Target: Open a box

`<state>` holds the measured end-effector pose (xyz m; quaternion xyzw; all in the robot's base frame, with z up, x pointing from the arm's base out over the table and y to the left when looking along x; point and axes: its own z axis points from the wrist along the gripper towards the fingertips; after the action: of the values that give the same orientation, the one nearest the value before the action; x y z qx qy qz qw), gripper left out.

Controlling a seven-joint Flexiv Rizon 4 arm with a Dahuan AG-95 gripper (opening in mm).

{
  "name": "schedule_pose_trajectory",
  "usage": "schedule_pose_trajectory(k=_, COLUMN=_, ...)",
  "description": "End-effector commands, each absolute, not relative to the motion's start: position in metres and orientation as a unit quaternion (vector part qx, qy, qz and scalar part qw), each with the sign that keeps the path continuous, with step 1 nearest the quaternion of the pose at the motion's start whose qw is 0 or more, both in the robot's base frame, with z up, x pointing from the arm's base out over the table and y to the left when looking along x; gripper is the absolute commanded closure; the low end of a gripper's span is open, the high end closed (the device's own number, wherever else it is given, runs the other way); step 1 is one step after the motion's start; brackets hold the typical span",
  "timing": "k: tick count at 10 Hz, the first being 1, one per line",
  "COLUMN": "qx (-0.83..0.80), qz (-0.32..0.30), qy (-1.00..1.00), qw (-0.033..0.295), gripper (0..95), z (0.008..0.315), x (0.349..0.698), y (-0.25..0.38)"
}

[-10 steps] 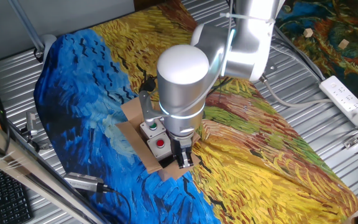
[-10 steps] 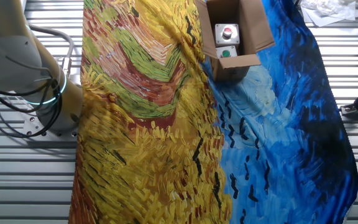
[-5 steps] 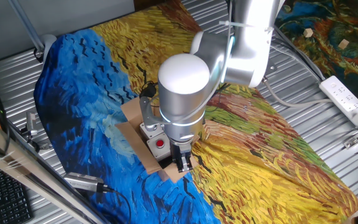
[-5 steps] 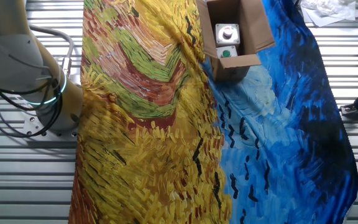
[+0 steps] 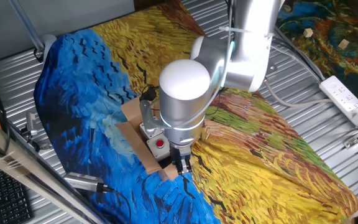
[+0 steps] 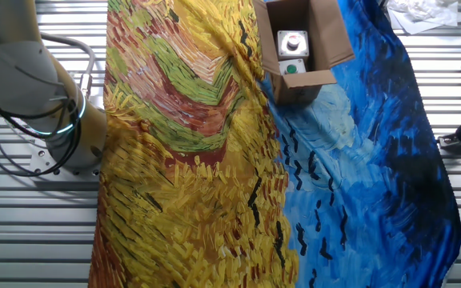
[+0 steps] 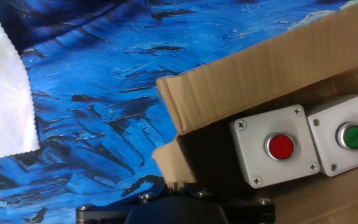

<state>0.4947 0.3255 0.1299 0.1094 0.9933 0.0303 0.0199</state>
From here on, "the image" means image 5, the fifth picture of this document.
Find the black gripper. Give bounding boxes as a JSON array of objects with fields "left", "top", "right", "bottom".
[{"left": 169, "top": 144, "right": 195, "bottom": 175}]

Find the brown cardboard box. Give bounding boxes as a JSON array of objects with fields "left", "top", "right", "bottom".
[{"left": 114, "top": 96, "right": 196, "bottom": 182}]

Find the blue yellow painted cloth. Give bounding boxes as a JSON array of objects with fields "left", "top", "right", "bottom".
[{"left": 33, "top": 0, "right": 358, "bottom": 224}]

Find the white power strip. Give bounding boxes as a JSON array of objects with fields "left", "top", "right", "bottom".
[{"left": 318, "top": 75, "right": 358, "bottom": 129}]

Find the black keyboard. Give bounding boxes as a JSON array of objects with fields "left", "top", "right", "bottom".
[{"left": 0, "top": 164, "right": 34, "bottom": 224}]

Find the dark floral painted cloth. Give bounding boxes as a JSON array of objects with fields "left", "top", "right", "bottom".
[{"left": 273, "top": 0, "right": 358, "bottom": 104}]

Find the grey stand pole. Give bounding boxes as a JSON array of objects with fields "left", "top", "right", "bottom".
[{"left": 7, "top": 0, "right": 57, "bottom": 63}]

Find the grey red button switch box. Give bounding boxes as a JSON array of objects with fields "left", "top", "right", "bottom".
[{"left": 146, "top": 134, "right": 171, "bottom": 161}]

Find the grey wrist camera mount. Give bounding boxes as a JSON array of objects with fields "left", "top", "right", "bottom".
[{"left": 139, "top": 99, "right": 165, "bottom": 138}]

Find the black camera cable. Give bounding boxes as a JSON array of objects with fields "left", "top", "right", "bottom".
[{"left": 101, "top": 185, "right": 132, "bottom": 224}]

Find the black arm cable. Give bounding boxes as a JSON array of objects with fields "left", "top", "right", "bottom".
[{"left": 139, "top": 83, "right": 160, "bottom": 102}]

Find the silver depth camera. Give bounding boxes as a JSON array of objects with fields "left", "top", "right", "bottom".
[{"left": 63, "top": 172, "right": 106, "bottom": 194}]

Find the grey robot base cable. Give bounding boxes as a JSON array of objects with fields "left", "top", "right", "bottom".
[{"left": 262, "top": 79, "right": 334, "bottom": 109}]

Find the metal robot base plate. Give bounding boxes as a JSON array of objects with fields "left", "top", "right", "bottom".
[{"left": 264, "top": 63, "right": 278, "bottom": 78}]

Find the aluminium frame beam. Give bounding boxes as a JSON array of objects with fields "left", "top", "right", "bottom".
[{"left": 0, "top": 111, "right": 109, "bottom": 224}]

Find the grey power cable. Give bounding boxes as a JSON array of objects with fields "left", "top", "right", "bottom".
[{"left": 271, "top": 25, "right": 327, "bottom": 83}]

